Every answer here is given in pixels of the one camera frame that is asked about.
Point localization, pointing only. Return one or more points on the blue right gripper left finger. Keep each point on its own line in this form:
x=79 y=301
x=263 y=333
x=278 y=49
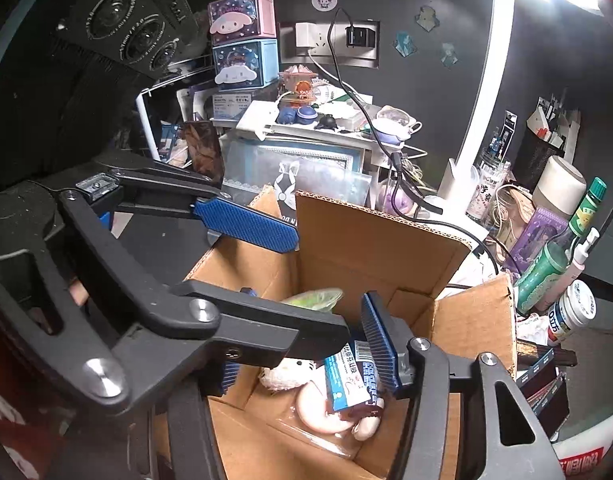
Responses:
x=231 y=343

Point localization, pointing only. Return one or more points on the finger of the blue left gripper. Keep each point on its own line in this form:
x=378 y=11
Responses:
x=247 y=224

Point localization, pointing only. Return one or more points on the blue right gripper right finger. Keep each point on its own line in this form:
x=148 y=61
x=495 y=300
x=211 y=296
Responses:
x=388 y=338

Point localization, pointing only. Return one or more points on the blue white ointment tube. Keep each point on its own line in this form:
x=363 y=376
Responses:
x=352 y=379

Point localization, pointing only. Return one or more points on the white crochet kitty plush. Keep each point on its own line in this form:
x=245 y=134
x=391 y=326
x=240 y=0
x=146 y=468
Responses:
x=287 y=375

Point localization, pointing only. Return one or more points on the clear plastic zip bag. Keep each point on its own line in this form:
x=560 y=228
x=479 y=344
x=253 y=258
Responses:
x=329 y=180

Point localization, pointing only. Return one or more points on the small anime figurine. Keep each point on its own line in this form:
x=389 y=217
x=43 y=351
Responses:
x=297 y=86

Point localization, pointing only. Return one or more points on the blue character storage box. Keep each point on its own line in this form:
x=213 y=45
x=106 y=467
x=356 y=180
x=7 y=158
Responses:
x=243 y=65

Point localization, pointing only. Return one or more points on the purple card box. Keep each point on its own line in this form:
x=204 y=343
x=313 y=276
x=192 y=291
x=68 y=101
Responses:
x=543 y=225

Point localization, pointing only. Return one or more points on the green tube bottle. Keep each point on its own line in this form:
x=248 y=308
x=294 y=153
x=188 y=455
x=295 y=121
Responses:
x=540 y=276

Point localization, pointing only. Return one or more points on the white blue pill bottle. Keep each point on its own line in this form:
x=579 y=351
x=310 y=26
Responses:
x=574 y=309

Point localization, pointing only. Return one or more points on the pink character storage box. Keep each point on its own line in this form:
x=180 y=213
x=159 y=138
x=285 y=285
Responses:
x=239 y=20

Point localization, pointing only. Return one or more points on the white cylinder container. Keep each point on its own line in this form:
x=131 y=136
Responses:
x=560 y=188

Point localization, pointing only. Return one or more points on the red lidded white cup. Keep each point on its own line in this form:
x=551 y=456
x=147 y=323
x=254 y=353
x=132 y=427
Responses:
x=580 y=455

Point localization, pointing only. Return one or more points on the green glass bottle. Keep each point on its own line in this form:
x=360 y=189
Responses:
x=586 y=210

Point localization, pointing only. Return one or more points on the white desk lamp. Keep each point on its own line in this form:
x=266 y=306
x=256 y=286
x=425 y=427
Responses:
x=459 y=182

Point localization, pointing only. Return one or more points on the white wall socket panel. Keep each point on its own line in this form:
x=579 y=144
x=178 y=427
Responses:
x=298 y=42

